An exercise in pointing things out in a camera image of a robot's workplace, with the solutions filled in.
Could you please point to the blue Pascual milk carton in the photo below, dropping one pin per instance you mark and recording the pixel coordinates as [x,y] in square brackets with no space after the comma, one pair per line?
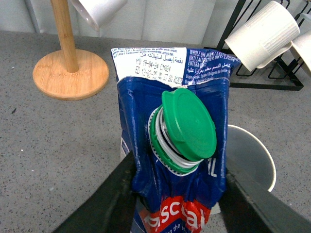
[173,105]

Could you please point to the black wire mug rack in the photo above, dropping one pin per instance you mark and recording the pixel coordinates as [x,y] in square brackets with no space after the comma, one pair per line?
[281,76]

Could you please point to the wooden mug tree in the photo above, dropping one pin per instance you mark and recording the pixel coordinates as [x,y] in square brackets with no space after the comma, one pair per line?
[69,73]

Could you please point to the cream ribbed mug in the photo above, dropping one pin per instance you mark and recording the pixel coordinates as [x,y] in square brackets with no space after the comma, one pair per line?
[264,37]

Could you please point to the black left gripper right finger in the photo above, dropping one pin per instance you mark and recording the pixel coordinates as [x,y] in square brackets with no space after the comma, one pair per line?
[247,207]

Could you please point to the white mug black handle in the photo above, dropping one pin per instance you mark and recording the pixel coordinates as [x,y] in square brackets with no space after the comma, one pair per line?
[301,50]

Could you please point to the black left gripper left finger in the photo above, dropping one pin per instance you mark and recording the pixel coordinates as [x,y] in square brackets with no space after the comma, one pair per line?
[111,208]

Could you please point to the cream mug with lettering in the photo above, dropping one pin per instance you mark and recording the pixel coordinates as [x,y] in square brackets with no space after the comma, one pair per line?
[249,152]

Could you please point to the white mug on tree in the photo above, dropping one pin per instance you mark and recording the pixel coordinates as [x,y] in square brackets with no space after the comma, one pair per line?
[97,12]

